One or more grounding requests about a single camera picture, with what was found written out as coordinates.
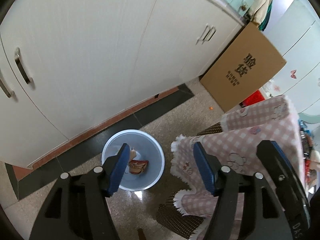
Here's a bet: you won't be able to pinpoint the red snack wrapper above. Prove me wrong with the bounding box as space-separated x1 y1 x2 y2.
129 160 149 174

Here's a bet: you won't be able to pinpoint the pink bag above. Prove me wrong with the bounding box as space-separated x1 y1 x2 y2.
129 149 137 161

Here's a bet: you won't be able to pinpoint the light blue trash bin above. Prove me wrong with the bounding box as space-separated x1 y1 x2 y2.
101 129 165 191

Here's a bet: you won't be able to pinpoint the pink checkered tablecloth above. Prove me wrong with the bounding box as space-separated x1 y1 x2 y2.
170 94 307 240

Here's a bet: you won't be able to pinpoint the white low cabinet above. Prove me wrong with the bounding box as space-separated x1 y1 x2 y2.
1 0 242 167

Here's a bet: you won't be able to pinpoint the brown cardboard box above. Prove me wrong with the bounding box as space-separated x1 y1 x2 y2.
200 23 286 112

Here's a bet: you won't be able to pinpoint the pink butterfly sticker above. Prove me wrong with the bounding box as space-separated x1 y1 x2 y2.
290 69 297 79

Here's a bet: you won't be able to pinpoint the cream hanging jacket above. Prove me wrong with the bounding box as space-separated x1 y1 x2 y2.
248 0 272 31

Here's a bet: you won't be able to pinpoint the white wardrobe doors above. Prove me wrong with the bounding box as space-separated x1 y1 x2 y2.
264 0 319 115

